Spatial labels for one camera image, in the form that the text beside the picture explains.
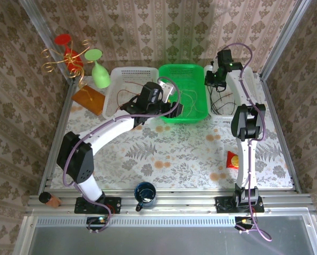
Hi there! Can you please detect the white plastic basket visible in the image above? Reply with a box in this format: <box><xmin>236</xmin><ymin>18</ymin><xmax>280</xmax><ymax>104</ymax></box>
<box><xmin>102</xmin><ymin>66</ymin><xmax>159</xmax><ymax>120</ymax></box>
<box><xmin>204</xmin><ymin>65</ymin><xmax>263</xmax><ymax>119</ymax></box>

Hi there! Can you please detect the aluminium frame post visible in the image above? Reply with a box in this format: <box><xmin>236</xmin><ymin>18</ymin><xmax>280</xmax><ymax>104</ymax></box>
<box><xmin>17</xmin><ymin>0</ymin><xmax>78</xmax><ymax>84</ymax></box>
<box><xmin>259</xmin><ymin>0</ymin><xmax>313</xmax><ymax>80</ymax></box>

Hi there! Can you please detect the white cable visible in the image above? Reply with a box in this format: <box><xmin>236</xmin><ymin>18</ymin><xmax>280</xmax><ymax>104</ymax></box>
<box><xmin>187</xmin><ymin>90</ymin><xmax>201</xmax><ymax>115</ymax></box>
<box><xmin>181</xmin><ymin>90</ymin><xmax>195</xmax><ymax>116</ymax></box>

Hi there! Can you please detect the green plastic basket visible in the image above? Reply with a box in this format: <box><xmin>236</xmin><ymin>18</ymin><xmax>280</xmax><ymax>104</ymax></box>
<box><xmin>158</xmin><ymin>64</ymin><xmax>209</xmax><ymax>125</ymax></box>

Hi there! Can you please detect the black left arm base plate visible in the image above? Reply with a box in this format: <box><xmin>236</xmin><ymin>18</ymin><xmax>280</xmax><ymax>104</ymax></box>
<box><xmin>74</xmin><ymin>197</ymin><xmax>122</xmax><ymax>215</ymax></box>

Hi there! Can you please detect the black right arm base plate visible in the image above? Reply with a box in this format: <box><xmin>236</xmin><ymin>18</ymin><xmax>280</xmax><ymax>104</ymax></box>
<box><xmin>215</xmin><ymin>195</ymin><xmax>265</xmax><ymax>214</ymax></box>

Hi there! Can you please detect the red snack packet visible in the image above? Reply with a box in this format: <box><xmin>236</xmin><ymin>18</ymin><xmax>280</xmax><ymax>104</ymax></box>
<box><xmin>226</xmin><ymin>150</ymin><xmax>240</xmax><ymax>169</ymax></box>

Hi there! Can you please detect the black cable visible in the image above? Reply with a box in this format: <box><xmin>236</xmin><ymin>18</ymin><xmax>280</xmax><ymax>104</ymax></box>
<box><xmin>216</xmin><ymin>91</ymin><xmax>235</xmax><ymax>114</ymax></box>
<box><xmin>210</xmin><ymin>86</ymin><xmax>228</xmax><ymax>115</ymax></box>

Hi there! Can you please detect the brown bottle black cap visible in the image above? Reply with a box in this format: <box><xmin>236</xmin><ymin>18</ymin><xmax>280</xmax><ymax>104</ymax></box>
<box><xmin>38</xmin><ymin>191</ymin><xmax>62</xmax><ymax>208</ymax></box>

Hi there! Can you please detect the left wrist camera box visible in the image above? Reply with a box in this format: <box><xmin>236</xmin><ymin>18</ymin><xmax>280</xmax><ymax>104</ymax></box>
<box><xmin>158</xmin><ymin>79</ymin><xmax>177</xmax><ymax>96</ymax></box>

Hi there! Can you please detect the gold wire glass holder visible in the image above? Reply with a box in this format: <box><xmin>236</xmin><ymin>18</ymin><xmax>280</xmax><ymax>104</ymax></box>
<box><xmin>40</xmin><ymin>39</ymin><xmax>106</xmax><ymax>116</ymax></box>

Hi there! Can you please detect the aluminium side rail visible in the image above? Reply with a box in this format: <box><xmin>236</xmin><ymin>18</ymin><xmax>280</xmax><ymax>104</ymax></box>
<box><xmin>38</xmin><ymin>79</ymin><xmax>79</xmax><ymax>193</ymax></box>
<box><xmin>259</xmin><ymin>75</ymin><xmax>303</xmax><ymax>193</ymax></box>

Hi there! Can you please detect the red wine glass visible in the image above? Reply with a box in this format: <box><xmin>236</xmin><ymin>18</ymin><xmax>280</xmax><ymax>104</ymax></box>
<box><xmin>54</xmin><ymin>33</ymin><xmax>84</xmax><ymax>69</ymax></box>

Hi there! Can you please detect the green wine glass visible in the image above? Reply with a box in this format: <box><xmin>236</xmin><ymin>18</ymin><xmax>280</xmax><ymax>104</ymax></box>
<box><xmin>84</xmin><ymin>49</ymin><xmax>111</xmax><ymax>89</ymax></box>

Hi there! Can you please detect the grey metal panel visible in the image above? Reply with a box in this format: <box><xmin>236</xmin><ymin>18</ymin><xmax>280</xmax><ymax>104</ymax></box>
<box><xmin>13</xmin><ymin>225</ymin><xmax>317</xmax><ymax>255</ymax></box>

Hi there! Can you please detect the grey slotted cable duct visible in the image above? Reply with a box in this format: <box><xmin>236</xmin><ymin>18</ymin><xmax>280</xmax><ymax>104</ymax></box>
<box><xmin>35</xmin><ymin>216</ymin><xmax>236</xmax><ymax>227</ymax></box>

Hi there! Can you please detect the aluminium frame rail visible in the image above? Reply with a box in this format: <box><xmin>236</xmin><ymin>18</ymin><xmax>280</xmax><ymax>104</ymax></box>
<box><xmin>25</xmin><ymin>190</ymin><xmax>315</xmax><ymax>216</ymax></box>

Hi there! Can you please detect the dark blue mug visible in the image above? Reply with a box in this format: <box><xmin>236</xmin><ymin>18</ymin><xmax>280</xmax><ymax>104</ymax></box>
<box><xmin>134</xmin><ymin>181</ymin><xmax>157</xmax><ymax>213</ymax></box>

